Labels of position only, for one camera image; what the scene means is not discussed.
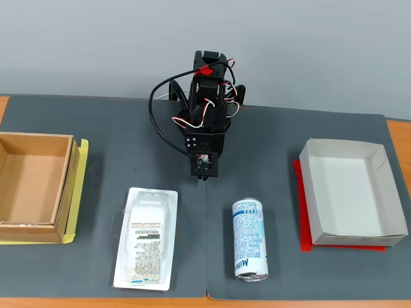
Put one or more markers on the black square gripper camera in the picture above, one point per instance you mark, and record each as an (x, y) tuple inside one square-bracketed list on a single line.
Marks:
[(205, 165)]

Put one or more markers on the white cardboard box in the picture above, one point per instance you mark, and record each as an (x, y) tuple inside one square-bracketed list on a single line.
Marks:
[(346, 192)]

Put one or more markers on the white blister package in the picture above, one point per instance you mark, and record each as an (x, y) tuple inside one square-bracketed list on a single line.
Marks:
[(146, 237)]

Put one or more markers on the brown cardboard box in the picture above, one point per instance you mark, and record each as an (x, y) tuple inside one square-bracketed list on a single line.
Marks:
[(29, 179)]

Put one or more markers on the red paper sheet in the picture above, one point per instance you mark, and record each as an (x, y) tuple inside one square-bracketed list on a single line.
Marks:
[(303, 224)]

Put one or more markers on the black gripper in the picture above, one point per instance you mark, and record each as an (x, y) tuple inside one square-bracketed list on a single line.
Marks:
[(192, 142)]

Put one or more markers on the grey table mat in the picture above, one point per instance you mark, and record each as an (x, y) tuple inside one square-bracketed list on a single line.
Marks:
[(279, 160), (106, 144)]

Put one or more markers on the white blue drink can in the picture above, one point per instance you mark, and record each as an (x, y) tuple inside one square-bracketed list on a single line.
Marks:
[(250, 237)]

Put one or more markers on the red tape tag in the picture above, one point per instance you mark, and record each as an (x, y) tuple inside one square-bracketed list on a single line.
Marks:
[(205, 70)]

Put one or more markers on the yellow paper sheet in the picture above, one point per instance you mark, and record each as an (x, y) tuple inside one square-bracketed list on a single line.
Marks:
[(78, 192)]

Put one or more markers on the black table clamp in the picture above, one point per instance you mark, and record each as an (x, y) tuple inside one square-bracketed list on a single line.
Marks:
[(175, 88), (242, 93)]

